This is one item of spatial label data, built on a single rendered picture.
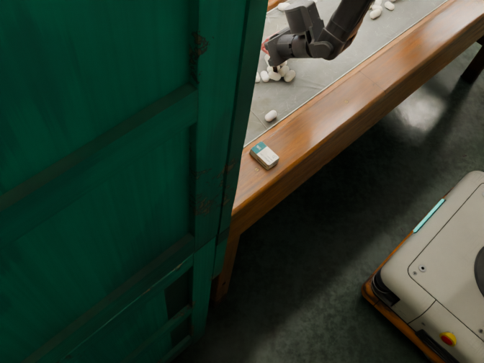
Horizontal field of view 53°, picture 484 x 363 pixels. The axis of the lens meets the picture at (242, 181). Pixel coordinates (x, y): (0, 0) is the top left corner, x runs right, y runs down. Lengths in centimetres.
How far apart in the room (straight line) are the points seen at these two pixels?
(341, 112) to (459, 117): 130
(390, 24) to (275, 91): 45
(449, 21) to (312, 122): 59
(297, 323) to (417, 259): 47
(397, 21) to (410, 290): 82
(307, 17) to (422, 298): 93
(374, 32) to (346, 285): 90
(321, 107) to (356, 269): 84
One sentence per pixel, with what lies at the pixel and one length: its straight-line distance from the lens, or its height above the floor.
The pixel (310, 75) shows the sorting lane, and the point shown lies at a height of 74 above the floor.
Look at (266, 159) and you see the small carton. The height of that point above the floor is 78.
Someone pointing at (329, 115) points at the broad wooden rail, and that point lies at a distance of 121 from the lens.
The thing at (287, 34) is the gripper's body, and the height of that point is 86.
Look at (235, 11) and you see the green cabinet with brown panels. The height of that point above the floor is 137.
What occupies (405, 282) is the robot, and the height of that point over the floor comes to 28.
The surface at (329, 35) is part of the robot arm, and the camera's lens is 110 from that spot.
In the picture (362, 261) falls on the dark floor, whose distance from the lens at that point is 191.
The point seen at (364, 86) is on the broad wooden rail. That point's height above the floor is 76.
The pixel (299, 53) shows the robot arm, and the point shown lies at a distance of 117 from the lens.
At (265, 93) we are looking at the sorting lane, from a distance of 125.
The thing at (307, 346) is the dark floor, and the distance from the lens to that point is 176.
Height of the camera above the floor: 168
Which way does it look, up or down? 59 degrees down
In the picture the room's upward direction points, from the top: 11 degrees clockwise
